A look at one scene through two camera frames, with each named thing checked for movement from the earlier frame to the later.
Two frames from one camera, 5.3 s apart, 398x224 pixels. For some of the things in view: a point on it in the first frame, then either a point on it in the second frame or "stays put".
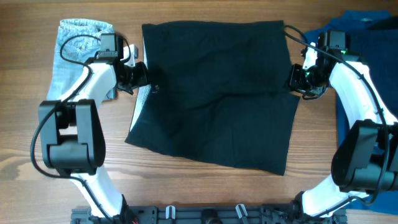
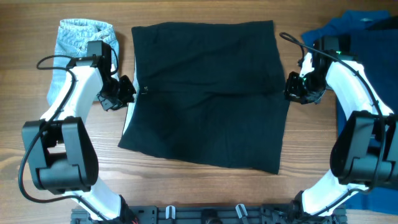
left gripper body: x=135 y=78 → x=115 y=94
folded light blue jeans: x=78 y=41 stays put
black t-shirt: x=387 y=24 stays put
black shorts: x=222 y=93 stays put
